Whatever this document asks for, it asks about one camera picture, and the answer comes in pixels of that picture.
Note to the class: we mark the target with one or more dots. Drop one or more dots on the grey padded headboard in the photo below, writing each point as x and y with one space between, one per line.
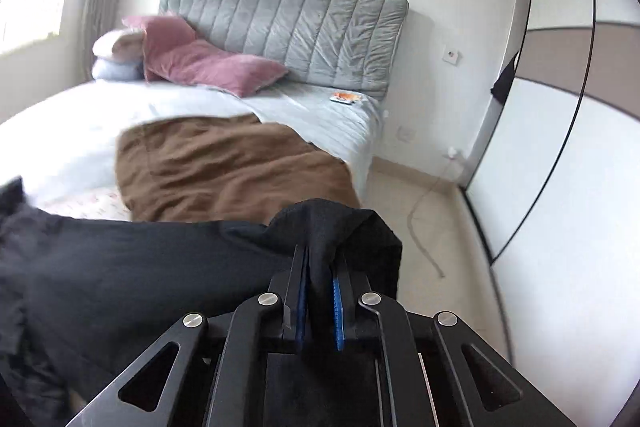
305 27

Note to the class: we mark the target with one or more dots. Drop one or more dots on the bed with white sheet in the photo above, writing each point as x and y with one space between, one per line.
310 107

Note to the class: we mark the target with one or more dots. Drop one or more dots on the black cloth in wardrobe door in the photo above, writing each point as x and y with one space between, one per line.
502 82

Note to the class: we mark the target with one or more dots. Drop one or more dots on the white sliding wardrobe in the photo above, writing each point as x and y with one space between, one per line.
555 117

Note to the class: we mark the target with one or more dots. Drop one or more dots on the small orange and white packet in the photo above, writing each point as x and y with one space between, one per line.
346 97

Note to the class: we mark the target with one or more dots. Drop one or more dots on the low wall socket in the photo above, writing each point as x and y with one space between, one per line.
406 133

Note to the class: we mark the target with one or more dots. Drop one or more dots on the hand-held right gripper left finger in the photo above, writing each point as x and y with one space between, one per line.
300 307

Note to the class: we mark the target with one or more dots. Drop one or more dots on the black garment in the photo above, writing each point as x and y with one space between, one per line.
150 272

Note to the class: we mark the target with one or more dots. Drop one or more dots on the white charger plug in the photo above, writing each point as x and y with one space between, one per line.
452 152

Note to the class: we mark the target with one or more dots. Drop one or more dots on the pink pillow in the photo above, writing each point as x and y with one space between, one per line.
200 59

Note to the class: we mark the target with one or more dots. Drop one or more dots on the brown blanket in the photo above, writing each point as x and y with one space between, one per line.
225 167

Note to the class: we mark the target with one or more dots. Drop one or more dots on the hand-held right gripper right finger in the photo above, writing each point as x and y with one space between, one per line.
338 312

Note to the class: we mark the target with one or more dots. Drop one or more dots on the light blue pillow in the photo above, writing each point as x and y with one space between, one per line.
112 69

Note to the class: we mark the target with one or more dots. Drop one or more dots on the white pillow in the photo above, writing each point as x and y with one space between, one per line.
116 44

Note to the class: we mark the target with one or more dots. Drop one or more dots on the white wall socket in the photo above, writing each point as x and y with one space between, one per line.
449 55

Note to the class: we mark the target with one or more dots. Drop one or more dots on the floral printed sheet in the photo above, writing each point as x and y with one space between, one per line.
85 206

